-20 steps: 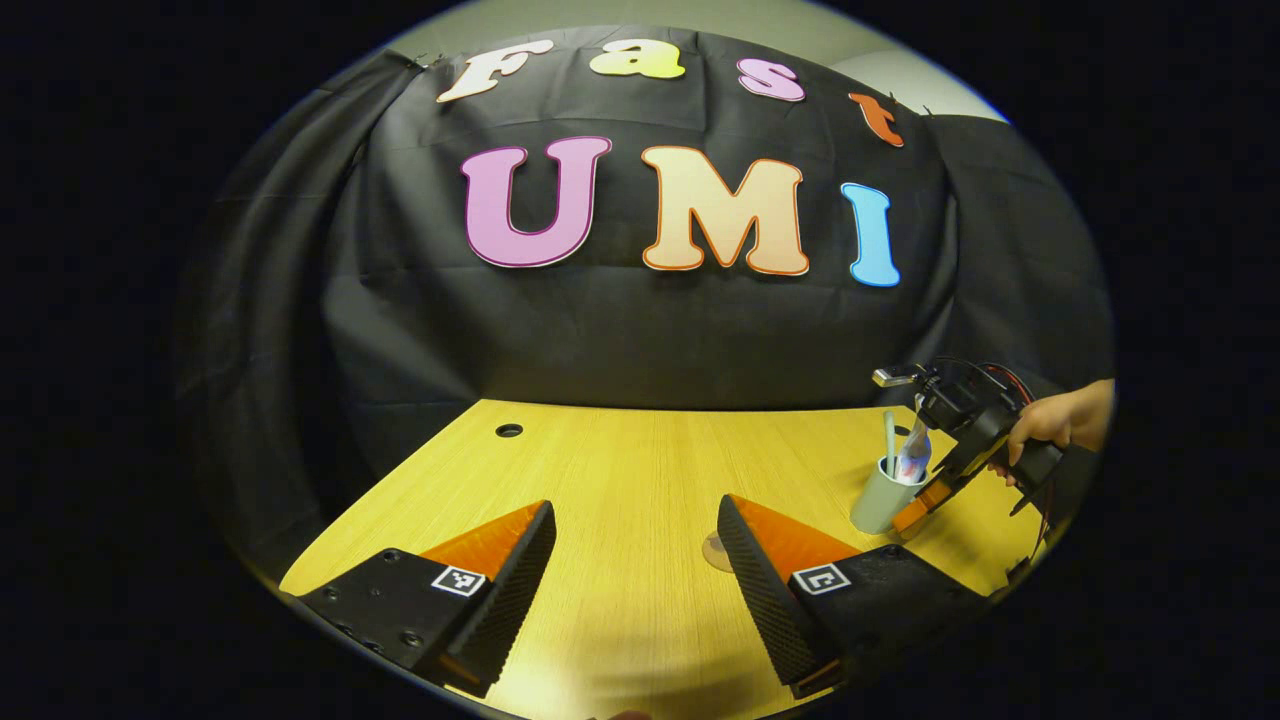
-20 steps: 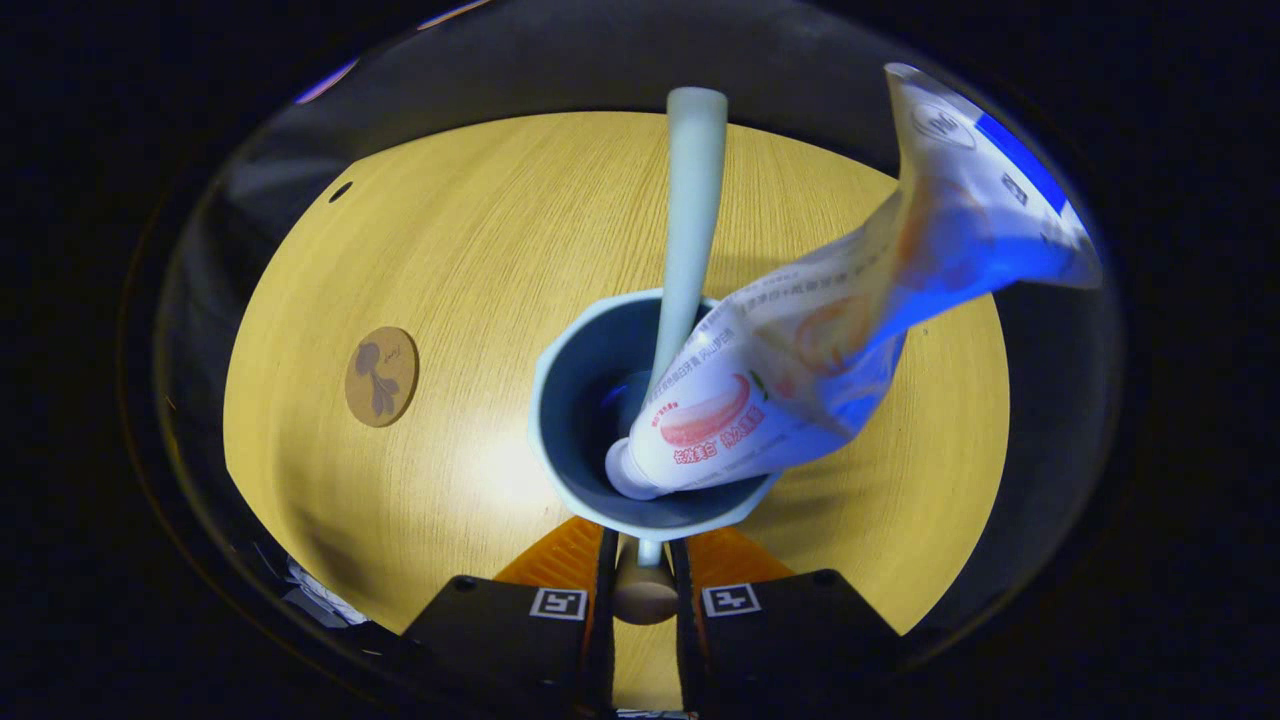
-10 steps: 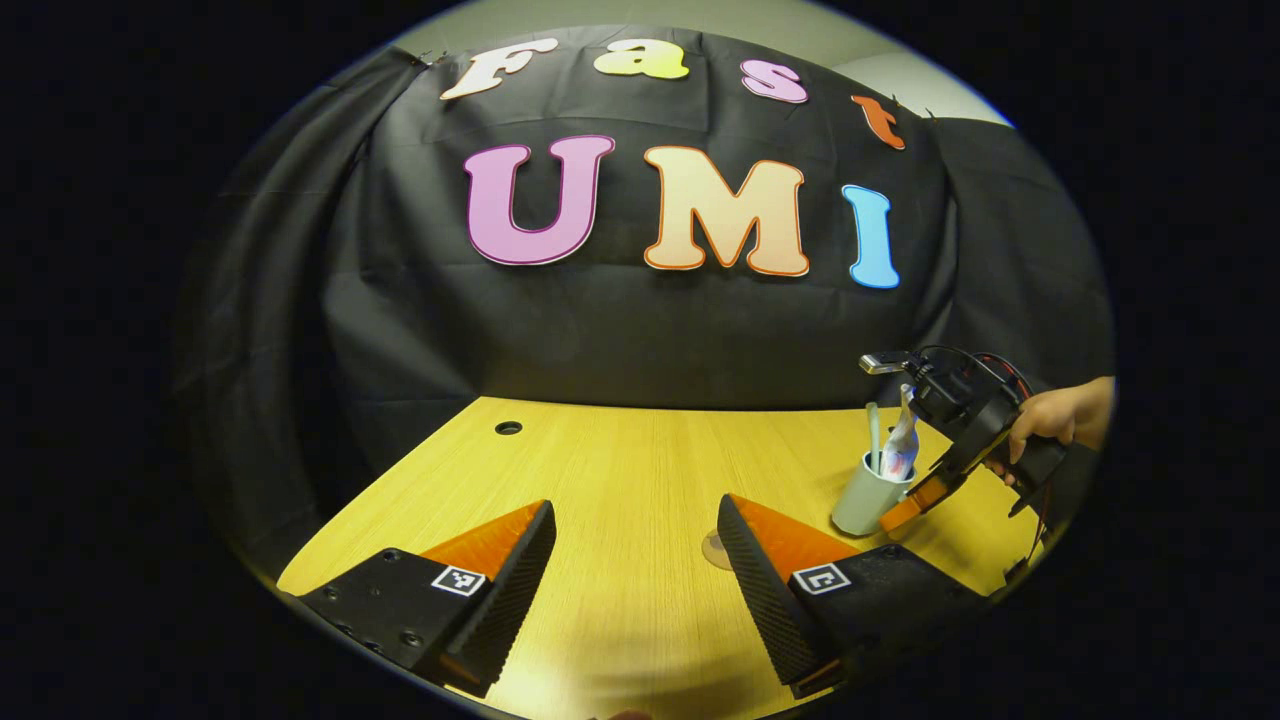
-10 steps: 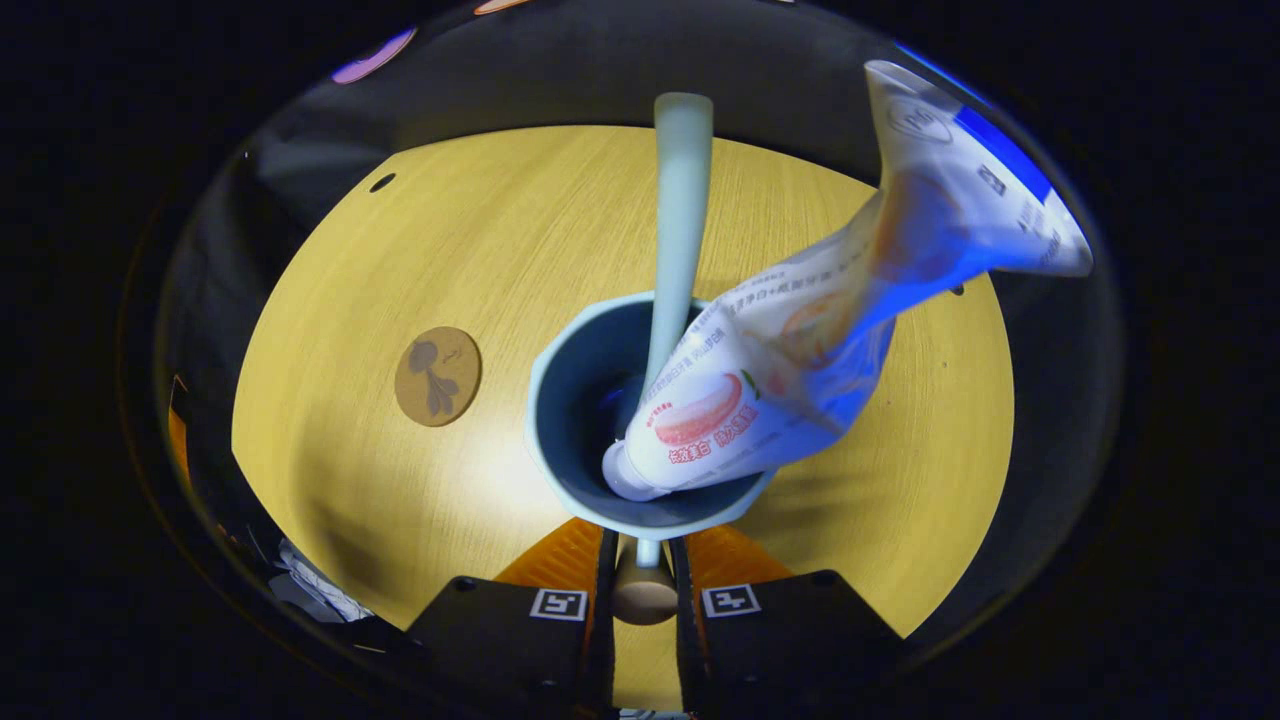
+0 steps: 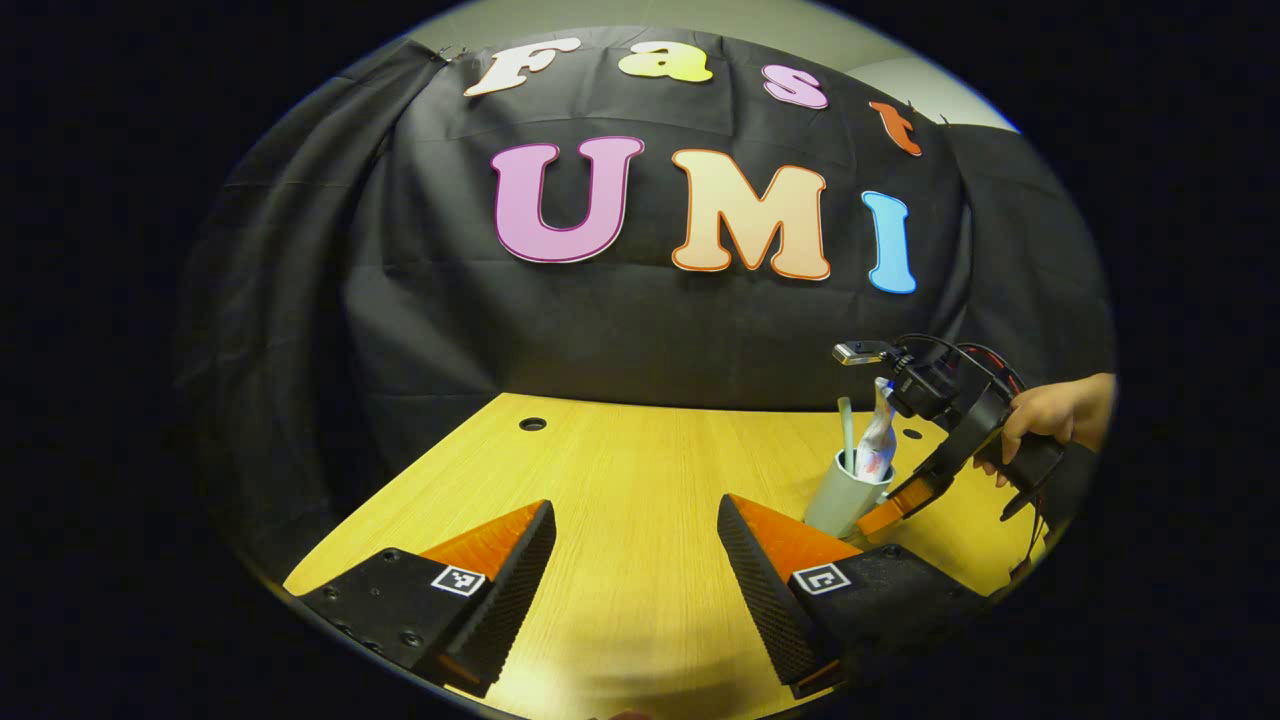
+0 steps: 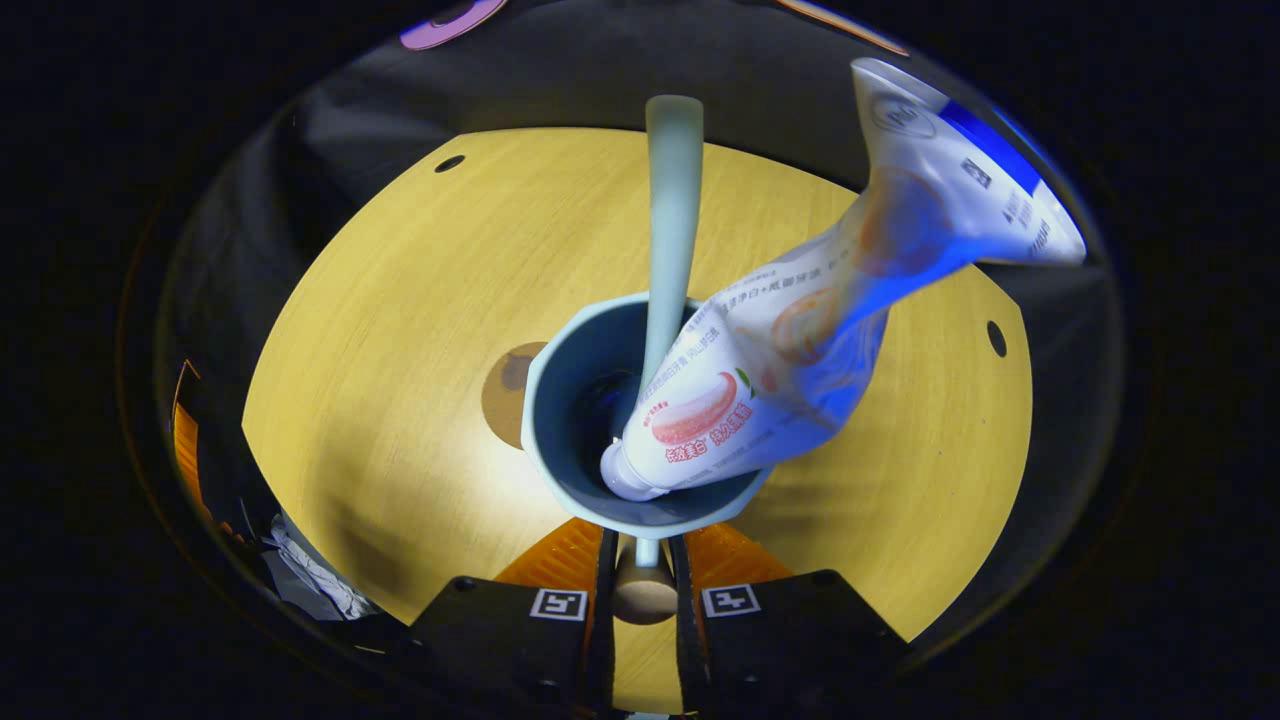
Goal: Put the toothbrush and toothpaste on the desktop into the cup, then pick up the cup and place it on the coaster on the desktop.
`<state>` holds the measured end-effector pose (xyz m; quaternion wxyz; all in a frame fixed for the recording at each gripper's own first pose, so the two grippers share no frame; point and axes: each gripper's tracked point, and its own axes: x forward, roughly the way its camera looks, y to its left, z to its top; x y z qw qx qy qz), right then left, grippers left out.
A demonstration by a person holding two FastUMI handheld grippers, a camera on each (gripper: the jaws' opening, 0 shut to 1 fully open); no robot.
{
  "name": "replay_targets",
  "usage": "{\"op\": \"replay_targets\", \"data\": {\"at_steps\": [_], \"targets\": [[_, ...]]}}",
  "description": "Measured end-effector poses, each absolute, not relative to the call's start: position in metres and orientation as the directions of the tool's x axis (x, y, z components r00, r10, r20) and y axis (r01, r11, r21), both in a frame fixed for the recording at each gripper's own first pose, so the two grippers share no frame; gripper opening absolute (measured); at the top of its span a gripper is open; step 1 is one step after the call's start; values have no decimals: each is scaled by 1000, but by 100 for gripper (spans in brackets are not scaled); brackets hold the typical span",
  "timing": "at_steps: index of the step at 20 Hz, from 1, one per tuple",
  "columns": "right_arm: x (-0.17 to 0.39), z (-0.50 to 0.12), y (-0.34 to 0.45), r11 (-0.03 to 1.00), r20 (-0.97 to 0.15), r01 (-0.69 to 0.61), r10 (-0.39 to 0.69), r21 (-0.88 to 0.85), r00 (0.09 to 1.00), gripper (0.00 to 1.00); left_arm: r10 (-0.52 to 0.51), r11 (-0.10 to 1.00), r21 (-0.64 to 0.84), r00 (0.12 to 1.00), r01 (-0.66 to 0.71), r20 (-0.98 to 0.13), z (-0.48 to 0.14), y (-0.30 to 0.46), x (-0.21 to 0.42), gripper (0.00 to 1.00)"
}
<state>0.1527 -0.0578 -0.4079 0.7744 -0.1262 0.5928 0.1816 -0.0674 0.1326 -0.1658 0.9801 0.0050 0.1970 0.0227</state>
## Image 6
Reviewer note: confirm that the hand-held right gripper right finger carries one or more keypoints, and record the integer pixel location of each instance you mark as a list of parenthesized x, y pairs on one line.
[(790, 640)]

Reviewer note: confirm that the round wooden coaster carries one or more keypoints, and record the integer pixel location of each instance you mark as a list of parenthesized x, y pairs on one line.
[(503, 395)]

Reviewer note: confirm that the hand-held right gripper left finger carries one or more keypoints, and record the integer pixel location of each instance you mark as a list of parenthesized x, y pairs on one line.
[(500, 640)]

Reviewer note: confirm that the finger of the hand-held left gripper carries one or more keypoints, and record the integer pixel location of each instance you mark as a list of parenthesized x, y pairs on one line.
[(190, 430)]

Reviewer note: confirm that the wooden desktop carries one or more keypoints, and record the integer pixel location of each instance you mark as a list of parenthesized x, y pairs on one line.
[(400, 300)]

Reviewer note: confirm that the pale green toothbrush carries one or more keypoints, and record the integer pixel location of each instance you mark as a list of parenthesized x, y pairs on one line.
[(672, 200)]

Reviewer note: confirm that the black backdrop cloth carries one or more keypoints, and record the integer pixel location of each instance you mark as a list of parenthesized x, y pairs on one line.
[(600, 70)]

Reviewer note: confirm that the crumpled grey white cloth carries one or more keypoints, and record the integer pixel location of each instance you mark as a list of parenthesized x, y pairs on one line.
[(320, 575)]

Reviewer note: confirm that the white toothpaste tube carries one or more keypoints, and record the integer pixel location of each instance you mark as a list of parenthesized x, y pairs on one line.
[(800, 340)]

